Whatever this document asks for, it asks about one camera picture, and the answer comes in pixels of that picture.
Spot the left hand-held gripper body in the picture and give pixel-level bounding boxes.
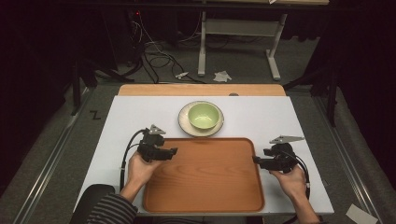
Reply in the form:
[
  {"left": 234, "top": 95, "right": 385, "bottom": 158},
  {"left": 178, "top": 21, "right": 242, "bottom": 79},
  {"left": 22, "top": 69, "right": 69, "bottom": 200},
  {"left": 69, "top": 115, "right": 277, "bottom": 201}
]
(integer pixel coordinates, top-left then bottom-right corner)
[{"left": 136, "top": 124, "right": 167, "bottom": 163}]

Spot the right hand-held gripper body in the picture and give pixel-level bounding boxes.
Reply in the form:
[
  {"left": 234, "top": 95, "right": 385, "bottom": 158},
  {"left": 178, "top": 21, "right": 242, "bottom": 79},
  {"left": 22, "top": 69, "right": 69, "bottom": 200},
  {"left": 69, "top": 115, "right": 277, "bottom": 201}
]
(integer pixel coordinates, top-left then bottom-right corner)
[{"left": 262, "top": 134, "right": 306, "bottom": 175}]

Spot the person's left hand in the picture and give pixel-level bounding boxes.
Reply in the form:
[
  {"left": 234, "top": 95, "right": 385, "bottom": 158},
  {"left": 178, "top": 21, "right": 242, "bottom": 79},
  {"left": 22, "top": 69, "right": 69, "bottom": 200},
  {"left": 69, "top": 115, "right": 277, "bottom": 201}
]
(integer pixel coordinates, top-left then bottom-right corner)
[{"left": 127, "top": 150, "right": 164, "bottom": 189}]

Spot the person's right hand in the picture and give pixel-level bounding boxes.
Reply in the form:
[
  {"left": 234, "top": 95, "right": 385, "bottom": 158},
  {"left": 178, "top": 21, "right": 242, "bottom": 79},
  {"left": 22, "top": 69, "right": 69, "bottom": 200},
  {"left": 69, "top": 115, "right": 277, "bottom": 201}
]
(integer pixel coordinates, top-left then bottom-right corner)
[{"left": 268, "top": 165, "right": 308, "bottom": 201}]

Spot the cream plate with dark rim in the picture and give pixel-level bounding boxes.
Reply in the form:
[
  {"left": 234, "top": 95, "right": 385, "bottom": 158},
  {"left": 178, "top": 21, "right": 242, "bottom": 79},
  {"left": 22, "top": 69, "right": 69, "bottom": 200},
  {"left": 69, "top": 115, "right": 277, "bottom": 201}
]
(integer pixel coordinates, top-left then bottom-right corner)
[{"left": 177, "top": 100, "right": 225, "bottom": 138}]

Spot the white table cover sheet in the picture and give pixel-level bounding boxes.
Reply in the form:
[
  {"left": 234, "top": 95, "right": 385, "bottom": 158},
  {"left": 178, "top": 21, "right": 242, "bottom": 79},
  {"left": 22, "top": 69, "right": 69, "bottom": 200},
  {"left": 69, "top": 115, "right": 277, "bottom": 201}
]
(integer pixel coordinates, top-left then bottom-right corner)
[{"left": 74, "top": 95, "right": 335, "bottom": 217}]

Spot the brown wooden tray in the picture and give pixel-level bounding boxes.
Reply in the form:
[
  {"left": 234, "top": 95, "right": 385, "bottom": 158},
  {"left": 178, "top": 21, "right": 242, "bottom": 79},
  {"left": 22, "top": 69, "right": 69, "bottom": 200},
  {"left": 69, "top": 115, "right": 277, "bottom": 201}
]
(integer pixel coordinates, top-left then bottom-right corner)
[{"left": 142, "top": 136, "right": 266, "bottom": 215}]

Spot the green bowl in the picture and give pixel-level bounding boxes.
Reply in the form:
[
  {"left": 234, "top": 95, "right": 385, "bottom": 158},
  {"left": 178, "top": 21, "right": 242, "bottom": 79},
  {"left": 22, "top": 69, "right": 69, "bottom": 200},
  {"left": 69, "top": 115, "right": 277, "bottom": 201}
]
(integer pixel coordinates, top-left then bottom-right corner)
[{"left": 187, "top": 102, "right": 221, "bottom": 132}]

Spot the black metal stand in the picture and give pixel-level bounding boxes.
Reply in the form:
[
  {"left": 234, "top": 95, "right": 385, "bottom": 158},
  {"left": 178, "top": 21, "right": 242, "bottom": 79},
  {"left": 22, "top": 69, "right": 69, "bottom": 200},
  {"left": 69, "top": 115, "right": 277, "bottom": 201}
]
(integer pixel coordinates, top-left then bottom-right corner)
[
  {"left": 282, "top": 60, "right": 341, "bottom": 128},
  {"left": 69, "top": 57, "right": 136, "bottom": 117}
]

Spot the crumpled white paper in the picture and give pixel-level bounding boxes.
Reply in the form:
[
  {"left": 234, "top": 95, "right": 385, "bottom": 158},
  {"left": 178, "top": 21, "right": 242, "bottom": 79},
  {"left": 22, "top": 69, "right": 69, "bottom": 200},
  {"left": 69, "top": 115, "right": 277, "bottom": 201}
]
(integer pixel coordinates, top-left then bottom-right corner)
[{"left": 212, "top": 70, "right": 233, "bottom": 84}]

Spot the flat white paper sheet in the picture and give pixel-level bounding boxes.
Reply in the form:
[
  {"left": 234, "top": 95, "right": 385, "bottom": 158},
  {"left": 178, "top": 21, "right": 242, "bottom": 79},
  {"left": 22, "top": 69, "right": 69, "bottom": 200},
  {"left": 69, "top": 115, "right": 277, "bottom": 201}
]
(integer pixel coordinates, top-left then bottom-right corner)
[{"left": 345, "top": 203, "right": 379, "bottom": 224}]

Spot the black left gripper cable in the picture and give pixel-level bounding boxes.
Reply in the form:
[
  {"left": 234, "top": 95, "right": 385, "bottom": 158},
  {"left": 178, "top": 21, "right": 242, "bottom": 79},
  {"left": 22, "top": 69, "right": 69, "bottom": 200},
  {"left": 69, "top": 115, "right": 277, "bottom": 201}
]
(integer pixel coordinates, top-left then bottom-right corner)
[{"left": 119, "top": 128, "right": 148, "bottom": 191}]

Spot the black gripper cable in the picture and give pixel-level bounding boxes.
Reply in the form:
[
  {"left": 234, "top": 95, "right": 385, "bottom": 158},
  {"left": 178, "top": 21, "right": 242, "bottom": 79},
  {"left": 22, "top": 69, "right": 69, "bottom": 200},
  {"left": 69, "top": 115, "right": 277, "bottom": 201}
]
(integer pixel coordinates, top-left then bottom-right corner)
[
  {"left": 119, "top": 128, "right": 148, "bottom": 191},
  {"left": 288, "top": 151, "right": 312, "bottom": 201}
]

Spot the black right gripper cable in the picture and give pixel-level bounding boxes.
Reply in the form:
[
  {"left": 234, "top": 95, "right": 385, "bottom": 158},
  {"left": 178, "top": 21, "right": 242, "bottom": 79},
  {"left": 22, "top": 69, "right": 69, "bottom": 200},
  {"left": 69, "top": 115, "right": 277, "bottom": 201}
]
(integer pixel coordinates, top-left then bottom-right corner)
[{"left": 288, "top": 151, "right": 312, "bottom": 201}]

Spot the metal floor rail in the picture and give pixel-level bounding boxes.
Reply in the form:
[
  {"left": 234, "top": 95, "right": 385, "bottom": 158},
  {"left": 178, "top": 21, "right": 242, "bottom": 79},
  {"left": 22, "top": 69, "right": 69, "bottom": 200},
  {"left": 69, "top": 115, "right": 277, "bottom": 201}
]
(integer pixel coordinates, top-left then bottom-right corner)
[
  {"left": 313, "top": 94, "right": 389, "bottom": 224},
  {"left": 11, "top": 88, "right": 96, "bottom": 224}
]

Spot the bundle of floor cables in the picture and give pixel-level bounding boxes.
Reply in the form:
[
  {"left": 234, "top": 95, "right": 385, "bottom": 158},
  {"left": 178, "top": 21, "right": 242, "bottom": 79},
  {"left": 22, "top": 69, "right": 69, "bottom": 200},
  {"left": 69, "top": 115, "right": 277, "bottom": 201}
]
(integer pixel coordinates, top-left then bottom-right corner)
[{"left": 129, "top": 10, "right": 207, "bottom": 85}]

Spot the white metal desk frame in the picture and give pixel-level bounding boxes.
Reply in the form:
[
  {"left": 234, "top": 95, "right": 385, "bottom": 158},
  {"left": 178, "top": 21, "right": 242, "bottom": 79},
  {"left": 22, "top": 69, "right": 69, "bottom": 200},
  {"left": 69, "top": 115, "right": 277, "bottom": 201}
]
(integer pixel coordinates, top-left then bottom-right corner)
[{"left": 197, "top": 10, "right": 290, "bottom": 82}]

